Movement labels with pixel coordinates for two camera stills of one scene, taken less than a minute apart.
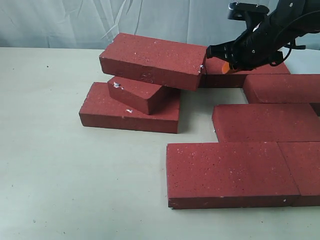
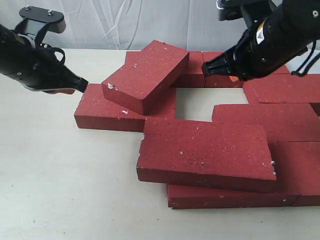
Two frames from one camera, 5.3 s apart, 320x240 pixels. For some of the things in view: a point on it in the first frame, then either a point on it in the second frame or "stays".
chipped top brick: x=141 y=58 → x=227 y=155
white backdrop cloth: x=90 y=24 stays
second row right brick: x=282 y=88 stays
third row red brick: x=288 y=122 stays
